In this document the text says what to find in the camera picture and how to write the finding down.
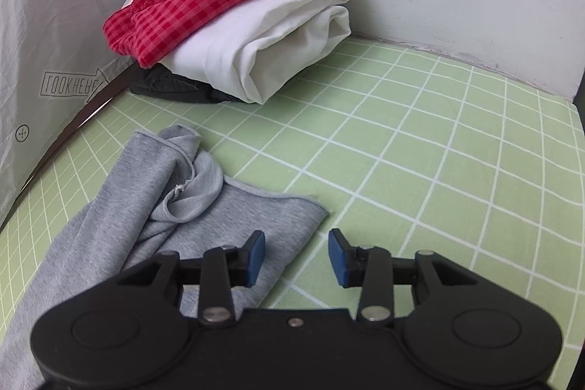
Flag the grey sweatpants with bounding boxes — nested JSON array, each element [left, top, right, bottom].
[[1, 125, 329, 389]]

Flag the grey printed bed sheet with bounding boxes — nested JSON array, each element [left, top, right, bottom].
[[1, 0, 130, 217]]

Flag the black folded garment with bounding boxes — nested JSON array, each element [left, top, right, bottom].
[[129, 63, 241, 104]]

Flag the green grid mat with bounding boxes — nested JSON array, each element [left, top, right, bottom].
[[1, 38, 584, 389]]

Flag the white folded cloth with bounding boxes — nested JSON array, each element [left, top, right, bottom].
[[123, 0, 358, 105]]

